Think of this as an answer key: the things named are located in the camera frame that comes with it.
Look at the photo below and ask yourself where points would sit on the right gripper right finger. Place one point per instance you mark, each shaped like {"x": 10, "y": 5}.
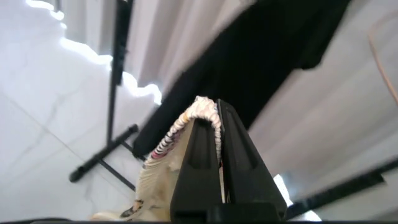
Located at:
{"x": 252, "y": 186}

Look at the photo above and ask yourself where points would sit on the pink clothes hanger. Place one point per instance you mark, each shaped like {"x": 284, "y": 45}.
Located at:
{"x": 377, "y": 60}

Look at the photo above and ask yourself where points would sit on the black garment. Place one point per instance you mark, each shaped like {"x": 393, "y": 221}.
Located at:
{"x": 248, "y": 62}

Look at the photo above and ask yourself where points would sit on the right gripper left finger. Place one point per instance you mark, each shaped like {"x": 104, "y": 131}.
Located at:
{"x": 199, "y": 186}

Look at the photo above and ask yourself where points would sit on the white curtain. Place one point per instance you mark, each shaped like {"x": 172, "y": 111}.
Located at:
{"x": 174, "y": 31}

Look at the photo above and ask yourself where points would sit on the cream printed garment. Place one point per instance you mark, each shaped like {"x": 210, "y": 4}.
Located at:
{"x": 161, "y": 180}

